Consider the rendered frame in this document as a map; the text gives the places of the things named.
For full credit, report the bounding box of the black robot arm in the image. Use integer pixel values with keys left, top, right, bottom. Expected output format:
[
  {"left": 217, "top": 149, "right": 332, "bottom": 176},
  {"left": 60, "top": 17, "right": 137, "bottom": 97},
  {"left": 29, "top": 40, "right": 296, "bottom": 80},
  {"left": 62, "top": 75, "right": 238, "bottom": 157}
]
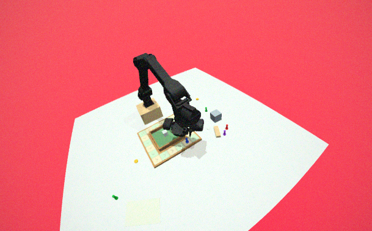
[{"left": 133, "top": 53, "right": 201, "bottom": 137}]

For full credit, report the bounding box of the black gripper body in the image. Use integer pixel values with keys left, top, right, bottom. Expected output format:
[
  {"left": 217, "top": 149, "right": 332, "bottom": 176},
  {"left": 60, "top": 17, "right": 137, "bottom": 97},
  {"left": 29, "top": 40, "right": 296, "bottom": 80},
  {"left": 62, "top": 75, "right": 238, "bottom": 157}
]
[{"left": 162, "top": 115, "right": 204, "bottom": 131}]

